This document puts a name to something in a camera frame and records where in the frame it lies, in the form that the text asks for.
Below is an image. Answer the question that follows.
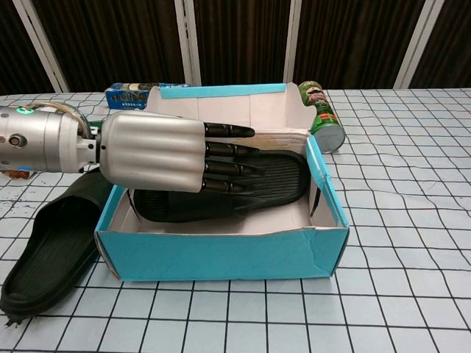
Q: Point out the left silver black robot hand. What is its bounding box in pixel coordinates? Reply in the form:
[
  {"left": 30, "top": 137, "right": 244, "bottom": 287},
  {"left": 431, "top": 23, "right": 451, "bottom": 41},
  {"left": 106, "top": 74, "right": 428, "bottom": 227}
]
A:
[{"left": 96, "top": 110, "right": 266, "bottom": 196}]

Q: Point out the black rubber slipper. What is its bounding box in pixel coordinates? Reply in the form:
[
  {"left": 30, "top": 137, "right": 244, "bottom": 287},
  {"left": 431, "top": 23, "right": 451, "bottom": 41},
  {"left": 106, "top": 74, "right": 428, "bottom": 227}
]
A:
[
  {"left": 132, "top": 149, "right": 308, "bottom": 224},
  {"left": 0, "top": 171, "right": 113, "bottom": 327}
]

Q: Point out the blue cookie package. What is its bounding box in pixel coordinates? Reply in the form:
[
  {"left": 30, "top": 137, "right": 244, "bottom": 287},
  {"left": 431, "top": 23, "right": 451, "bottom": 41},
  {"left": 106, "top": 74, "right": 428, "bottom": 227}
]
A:
[{"left": 105, "top": 82, "right": 192, "bottom": 110}]

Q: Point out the light blue shoe box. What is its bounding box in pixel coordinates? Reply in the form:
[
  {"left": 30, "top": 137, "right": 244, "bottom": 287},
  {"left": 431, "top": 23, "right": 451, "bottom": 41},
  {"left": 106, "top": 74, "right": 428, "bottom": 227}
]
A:
[{"left": 93, "top": 81, "right": 350, "bottom": 283}]

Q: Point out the white bottle yellow cap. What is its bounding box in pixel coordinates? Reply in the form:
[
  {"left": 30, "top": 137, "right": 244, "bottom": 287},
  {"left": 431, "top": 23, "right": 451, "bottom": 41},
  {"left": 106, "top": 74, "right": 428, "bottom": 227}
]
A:
[{"left": 0, "top": 167, "right": 36, "bottom": 181}]

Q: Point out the green Pringles can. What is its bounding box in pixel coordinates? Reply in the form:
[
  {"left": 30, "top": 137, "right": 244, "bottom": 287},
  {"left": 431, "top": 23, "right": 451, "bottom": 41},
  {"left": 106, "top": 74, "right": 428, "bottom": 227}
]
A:
[{"left": 297, "top": 80, "right": 346, "bottom": 153}]

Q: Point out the white partition frame post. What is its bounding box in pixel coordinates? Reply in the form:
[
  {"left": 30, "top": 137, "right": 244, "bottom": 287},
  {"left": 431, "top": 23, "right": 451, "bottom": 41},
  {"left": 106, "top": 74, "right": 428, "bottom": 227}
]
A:
[
  {"left": 10, "top": 0, "right": 70, "bottom": 93},
  {"left": 283, "top": 0, "right": 312, "bottom": 85},
  {"left": 174, "top": 0, "right": 200, "bottom": 86},
  {"left": 395, "top": 0, "right": 446, "bottom": 89}
]

